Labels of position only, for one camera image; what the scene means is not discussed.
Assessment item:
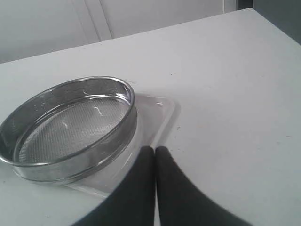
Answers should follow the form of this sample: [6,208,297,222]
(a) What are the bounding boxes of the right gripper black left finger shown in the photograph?
[74,146,155,226]

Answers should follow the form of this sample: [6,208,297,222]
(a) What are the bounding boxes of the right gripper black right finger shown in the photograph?
[155,146,250,226]

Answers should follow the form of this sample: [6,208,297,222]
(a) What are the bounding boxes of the round steel mesh sieve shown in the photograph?
[0,76,138,185]

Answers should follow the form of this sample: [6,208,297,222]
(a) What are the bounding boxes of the clear plastic tray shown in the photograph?
[66,92,176,199]

